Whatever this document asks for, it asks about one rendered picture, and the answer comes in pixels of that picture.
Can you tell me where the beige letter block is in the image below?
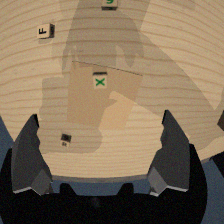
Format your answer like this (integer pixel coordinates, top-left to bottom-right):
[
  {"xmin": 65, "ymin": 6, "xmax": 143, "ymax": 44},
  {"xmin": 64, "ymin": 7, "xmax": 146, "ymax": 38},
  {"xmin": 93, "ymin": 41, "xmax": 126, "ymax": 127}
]
[
  {"xmin": 92, "ymin": 72, "xmax": 108, "ymax": 89},
  {"xmin": 101, "ymin": 0, "xmax": 118, "ymax": 11},
  {"xmin": 60, "ymin": 134, "xmax": 72, "ymax": 148},
  {"xmin": 37, "ymin": 23, "xmax": 55, "ymax": 39}
]

